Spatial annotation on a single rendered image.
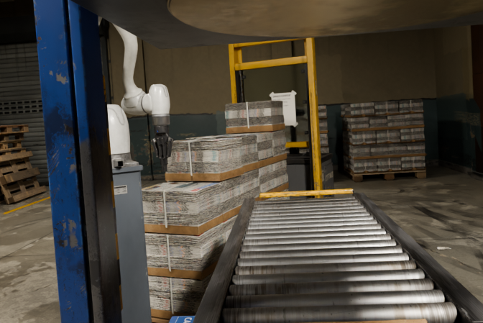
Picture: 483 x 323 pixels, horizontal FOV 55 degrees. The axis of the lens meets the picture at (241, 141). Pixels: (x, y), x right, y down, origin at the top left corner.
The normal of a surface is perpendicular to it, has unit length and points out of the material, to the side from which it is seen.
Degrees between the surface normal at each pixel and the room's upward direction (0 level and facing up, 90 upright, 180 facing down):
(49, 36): 90
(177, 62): 90
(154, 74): 90
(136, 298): 90
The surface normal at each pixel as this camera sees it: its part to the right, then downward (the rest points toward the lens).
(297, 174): -0.40, 0.07
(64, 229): -0.08, 0.06
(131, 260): 0.48, 0.01
